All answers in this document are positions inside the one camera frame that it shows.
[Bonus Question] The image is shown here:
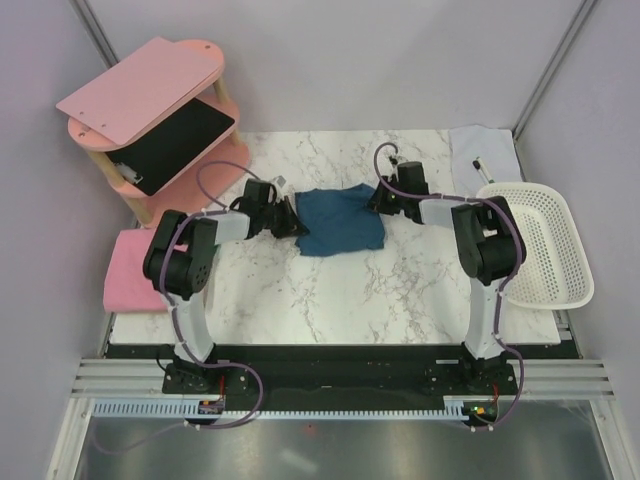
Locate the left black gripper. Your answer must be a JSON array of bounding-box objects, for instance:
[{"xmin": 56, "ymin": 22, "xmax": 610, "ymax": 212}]
[{"xmin": 260, "ymin": 196, "xmax": 309, "ymax": 240}]

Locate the dark blue t shirt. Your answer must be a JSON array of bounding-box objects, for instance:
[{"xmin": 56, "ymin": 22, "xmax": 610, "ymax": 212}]
[{"xmin": 295, "ymin": 184, "xmax": 386, "ymax": 258}]

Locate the pink t shirt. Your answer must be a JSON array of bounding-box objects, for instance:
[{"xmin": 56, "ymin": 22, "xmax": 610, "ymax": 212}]
[{"xmin": 103, "ymin": 227, "xmax": 217, "ymax": 318}]

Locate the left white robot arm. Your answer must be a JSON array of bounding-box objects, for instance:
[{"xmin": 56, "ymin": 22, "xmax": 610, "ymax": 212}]
[{"xmin": 143, "ymin": 177, "xmax": 309, "ymax": 393}]

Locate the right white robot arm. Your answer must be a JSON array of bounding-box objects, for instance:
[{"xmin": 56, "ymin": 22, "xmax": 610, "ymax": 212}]
[{"xmin": 368, "ymin": 156, "xmax": 526, "ymax": 394}]

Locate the black white marker pen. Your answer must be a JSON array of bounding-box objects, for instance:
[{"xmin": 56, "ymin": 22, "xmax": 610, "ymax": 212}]
[{"xmin": 472, "ymin": 157, "xmax": 494, "ymax": 184}]

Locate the white cloth in corner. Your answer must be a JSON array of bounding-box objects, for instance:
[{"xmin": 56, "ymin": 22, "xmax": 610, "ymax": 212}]
[{"xmin": 449, "ymin": 125, "xmax": 522, "ymax": 196}]

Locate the black mat on shelf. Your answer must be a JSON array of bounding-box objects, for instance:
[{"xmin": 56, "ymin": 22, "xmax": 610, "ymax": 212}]
[{"xmin": 107, "ymin": 99, "xmax": 235, "ymax": 196}]

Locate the small white shelf clip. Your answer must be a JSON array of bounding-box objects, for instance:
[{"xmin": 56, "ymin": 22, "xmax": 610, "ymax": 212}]
[{"xmin": 121, "ymin": 165, "xmax": 143, "ymax": 184}]

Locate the white plastic laundry basket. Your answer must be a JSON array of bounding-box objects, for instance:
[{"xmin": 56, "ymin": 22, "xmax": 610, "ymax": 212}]
[{"xmin": 477, "ymin": 182, "xmax": 595, "ymax": 310}]

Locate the pink wooden shelf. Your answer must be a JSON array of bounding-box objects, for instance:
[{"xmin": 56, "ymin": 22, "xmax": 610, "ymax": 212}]
[{"xmin": 56, "ymin": 37, "xmax": 250, "ymax": 227}]

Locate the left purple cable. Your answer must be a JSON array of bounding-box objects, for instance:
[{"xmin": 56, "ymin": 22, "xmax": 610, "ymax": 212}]
[{"xmin": 92, "ymin": 162, "xmax": 266, "ymax": 455}]

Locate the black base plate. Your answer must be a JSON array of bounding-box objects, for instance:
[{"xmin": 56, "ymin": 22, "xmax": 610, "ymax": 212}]
[{"xmin": 162, "ymin": 345, "xmax": 518, "ymax": 396}]

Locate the white cable duct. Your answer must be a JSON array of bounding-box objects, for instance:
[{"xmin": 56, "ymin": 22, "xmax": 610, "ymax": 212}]
[{"xmin": 92, "ymin": 398, "xmax": 486, "ymax": 421}]

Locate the aluminium rail frame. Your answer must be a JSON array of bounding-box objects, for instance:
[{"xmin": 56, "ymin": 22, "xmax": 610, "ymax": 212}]
[{"xmin": 71, "ymin": 359, "xmax": 614, "ymax": 400}]

